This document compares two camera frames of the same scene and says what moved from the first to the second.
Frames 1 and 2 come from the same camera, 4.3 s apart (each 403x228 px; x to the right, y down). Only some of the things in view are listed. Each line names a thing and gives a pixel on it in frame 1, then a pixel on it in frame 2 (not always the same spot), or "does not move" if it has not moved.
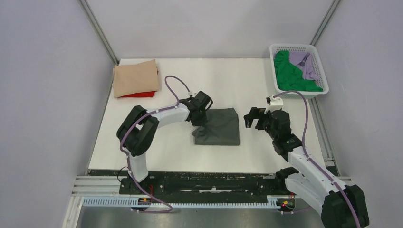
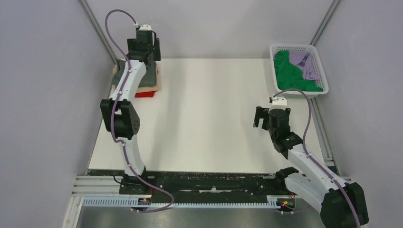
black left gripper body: x=200 y=119 → x=155 y=52
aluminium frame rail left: x=93 y=20 does not move
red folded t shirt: x=149 y=94 does not move
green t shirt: x=290 y=76 does not move
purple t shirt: x=303 y=60 does not move
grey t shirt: x=222 y=128 → x=149 y=80
